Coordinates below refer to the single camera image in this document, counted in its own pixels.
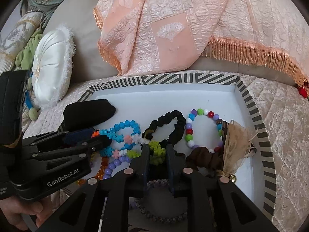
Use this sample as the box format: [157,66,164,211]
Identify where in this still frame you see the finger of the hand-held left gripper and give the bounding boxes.
[28,135,112,172]
[20,127,96,152]

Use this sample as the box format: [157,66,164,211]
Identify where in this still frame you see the striped jewelry box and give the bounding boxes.
[58,73,277,232]

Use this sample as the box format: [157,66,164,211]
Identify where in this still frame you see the multicolour round bead bracelet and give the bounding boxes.
[184,108,225,153]

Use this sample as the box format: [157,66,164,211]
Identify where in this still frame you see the person's left hand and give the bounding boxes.
[0,194,55,231]

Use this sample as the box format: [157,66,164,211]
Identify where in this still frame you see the brown scrunchie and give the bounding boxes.
[185,146,226,177]

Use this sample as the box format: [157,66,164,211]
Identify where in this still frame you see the grey braided hair tie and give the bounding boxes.
[130,178,188,225]

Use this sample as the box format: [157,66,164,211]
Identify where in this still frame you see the beige bow scrunchie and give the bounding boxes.
[221,119,260,184]

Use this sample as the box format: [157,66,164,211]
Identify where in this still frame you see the purple bead bracelet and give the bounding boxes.
[102,155,133,180]

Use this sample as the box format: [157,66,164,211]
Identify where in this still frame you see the multicolour flower bead bracelet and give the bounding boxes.
[91,129,167,166]

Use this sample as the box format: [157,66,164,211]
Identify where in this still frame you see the blue faceted bead bracelet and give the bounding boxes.
[106,120,142,148]

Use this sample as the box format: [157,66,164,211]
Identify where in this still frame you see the peach fringed blanket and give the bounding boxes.
[93,0,309,85]

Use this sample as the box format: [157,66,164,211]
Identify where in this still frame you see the beige sofa backrest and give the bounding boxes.
[45,0,301,84]

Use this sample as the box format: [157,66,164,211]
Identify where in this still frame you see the orange bead bracelet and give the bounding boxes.
[76,156,110,185]

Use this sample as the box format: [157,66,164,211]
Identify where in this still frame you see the blue and green cloth toy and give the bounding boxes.
[24,72,41,122]

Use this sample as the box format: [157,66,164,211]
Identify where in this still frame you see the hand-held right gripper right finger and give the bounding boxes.
[166,144,282,232]

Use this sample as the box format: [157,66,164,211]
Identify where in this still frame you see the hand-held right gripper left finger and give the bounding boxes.
[36,144,151,232]

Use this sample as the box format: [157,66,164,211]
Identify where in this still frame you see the black cloth pouch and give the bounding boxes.
[63,99,116,131]

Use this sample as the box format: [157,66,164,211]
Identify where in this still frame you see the white round satin pillow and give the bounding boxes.
[31,24,76,107]

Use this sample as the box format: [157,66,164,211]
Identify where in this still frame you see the small red object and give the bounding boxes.
[296,83,309,100]

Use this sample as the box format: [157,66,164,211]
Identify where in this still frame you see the beige embroidered drape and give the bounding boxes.
[0,11,45,76]

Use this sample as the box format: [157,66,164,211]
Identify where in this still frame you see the black scrunchie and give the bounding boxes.
[142,110,186,151]

